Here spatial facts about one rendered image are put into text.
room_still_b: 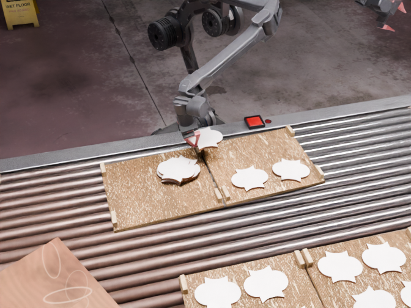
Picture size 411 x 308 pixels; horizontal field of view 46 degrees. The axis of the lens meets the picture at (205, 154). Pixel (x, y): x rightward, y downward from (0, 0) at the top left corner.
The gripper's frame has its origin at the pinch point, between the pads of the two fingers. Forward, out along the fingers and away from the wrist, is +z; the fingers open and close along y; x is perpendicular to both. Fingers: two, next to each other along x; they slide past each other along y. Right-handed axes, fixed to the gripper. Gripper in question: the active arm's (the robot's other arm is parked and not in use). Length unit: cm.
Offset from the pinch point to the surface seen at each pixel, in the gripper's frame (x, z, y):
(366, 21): -211, 154, 261
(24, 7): 107, 61, 333
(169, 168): 12.1, 5.1, -6.2
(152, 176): 19.7, 7.9, -4.6
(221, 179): -5.6, 13.7, -12.7
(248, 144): -22.0, 17.3, 4.7
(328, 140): -56, 27, 1
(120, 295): 38, 6, -53
